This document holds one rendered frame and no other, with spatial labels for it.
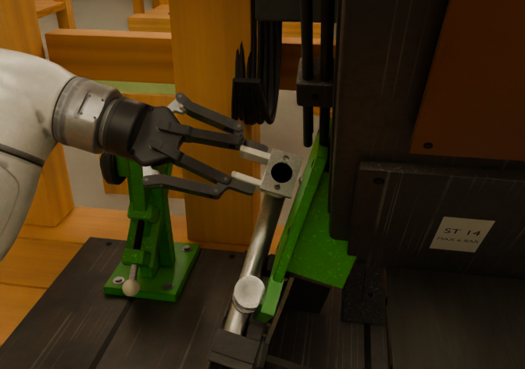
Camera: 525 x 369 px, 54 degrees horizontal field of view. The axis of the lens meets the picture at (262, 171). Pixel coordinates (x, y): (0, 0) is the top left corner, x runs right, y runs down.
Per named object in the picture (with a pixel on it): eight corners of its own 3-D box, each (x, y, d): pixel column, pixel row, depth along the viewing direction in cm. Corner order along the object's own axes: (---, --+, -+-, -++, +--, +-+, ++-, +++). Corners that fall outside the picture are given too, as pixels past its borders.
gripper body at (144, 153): (91, 143, 61) (165, 166, 61) (119, 82, 64) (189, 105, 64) (106, 161, 69) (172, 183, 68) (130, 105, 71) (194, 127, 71)
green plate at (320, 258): (328, 325, 62) (395, 181, 51) (262, 304, 62) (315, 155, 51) (332, 267, 72) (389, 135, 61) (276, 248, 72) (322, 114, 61)
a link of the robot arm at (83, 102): (75, 63, 63) (120, 77, 63) (94, 94, 72) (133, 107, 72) (44, 128, 61) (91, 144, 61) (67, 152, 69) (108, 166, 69)
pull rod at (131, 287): (137, 301, 83) (132, 272, 80) (120, 299, 83) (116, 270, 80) (149, 279, 88) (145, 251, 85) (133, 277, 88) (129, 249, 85)
